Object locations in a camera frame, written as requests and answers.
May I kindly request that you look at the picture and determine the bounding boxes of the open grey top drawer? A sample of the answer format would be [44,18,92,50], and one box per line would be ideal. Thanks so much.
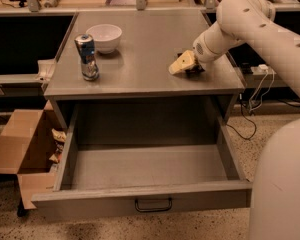
[32,98,252,221]

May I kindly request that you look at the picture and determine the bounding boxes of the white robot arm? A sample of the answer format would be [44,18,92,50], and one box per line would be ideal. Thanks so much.
[169,0,300,240]

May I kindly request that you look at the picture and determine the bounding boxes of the white power strip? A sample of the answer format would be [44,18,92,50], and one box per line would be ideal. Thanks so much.
[257,64,269,72]

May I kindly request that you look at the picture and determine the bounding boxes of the white ceramic bowl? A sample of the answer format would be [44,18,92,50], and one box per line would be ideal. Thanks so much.
[86,24,122,54]

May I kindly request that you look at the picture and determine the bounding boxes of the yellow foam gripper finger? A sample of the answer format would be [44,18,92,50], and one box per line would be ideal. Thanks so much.
[168,50,198,75]

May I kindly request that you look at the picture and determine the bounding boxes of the grey cabinet with top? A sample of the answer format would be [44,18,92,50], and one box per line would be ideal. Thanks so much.
[45,9,244,128]

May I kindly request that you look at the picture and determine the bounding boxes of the black drawer handle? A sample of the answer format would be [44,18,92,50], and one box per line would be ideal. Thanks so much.
[134,198,173,213]

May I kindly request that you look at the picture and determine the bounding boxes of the snack packets in box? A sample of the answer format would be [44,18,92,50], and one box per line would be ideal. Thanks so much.
[49,129,67,163]

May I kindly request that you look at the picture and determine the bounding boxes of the open cardboard box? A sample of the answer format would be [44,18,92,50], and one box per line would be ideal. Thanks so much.
[0,102,63,210]

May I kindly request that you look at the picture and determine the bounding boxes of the crushed blue silver can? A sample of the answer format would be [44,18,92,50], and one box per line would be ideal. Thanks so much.
[74,34,99,81]

